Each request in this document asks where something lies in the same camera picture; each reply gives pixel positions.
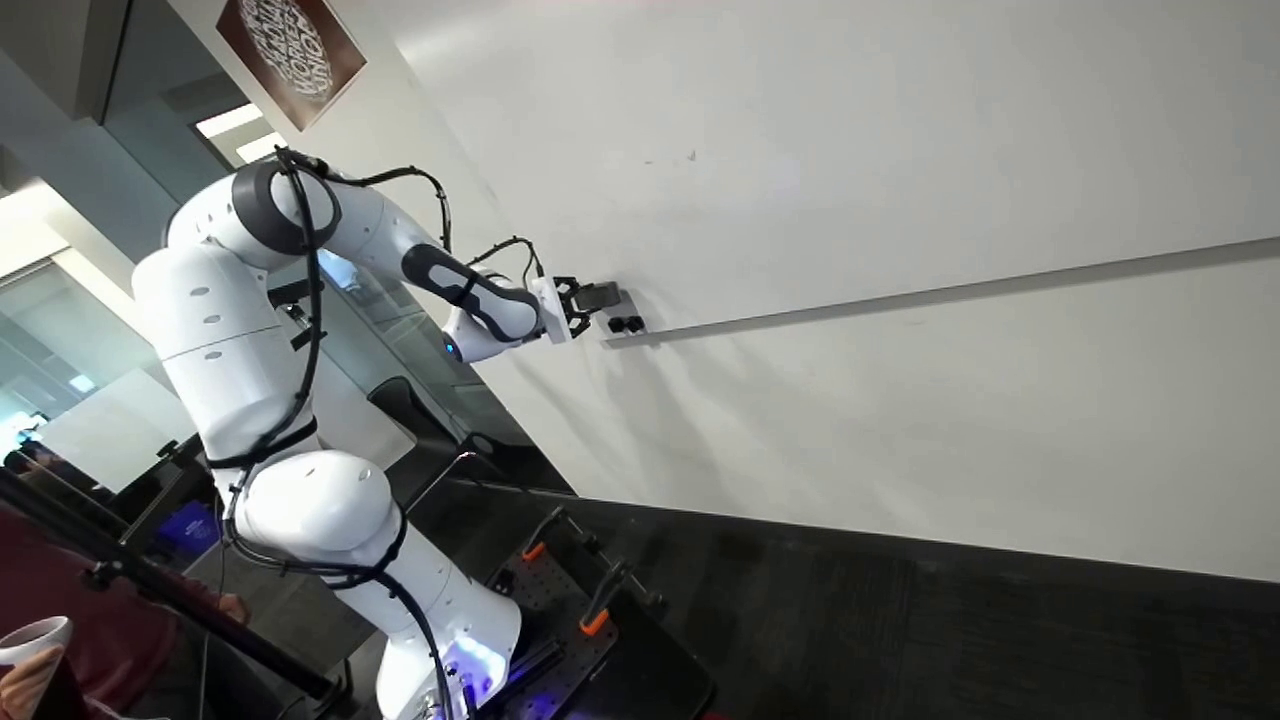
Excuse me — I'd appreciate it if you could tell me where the white ring controller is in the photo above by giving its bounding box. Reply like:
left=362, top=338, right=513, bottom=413
left=0, top=611, right=75, bottom=710

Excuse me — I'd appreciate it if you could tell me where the black clamp with orange handle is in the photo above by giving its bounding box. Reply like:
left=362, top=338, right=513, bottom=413
left=572, top=554, right=672, bottom=642
left=513, top=500, right=580, bottom=572

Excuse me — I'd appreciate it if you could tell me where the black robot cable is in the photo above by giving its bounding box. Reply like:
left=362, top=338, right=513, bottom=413
left=195, top=139, right=554, bottom=720

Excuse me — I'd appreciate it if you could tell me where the brown framed wall picture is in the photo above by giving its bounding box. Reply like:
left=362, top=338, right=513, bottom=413
left=214, top=0, right=373, bottom=136

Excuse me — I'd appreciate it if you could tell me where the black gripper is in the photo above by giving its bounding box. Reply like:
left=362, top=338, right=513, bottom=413
left=547, top=272, right=621, bottom=338

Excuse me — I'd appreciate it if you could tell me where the white wall whiteboard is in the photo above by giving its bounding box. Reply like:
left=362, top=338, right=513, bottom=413
left=375, top=0, right=1280, bottom=350

